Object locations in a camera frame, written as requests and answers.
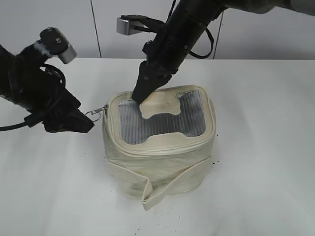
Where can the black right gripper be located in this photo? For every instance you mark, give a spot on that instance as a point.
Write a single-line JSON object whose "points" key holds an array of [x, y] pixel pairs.
{"points": [[164, 56]]}

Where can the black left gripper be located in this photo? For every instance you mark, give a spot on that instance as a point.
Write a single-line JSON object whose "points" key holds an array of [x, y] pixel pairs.
{"points": [[61, 114]]}

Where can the cream zippered bag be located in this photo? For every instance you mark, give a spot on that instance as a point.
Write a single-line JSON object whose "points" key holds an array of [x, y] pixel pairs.
{"points": [[162, 146]]}

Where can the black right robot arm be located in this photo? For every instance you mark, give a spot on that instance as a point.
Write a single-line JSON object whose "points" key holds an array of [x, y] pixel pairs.
{"points": [[193, 16]]}

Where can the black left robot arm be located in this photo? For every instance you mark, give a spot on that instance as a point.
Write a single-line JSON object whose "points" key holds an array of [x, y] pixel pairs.
{"points": [[28, 81]]}

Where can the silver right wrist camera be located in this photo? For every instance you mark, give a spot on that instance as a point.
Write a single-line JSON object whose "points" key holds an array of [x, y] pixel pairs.
{"points": [[134, 24]]}

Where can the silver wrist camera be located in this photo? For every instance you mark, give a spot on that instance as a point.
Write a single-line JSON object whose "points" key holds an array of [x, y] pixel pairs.
{"points": [[134, 24], [53, 43]]}

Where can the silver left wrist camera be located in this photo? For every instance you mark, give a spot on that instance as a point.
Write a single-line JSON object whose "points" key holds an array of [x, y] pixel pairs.
{"points": [[53, 43]]}

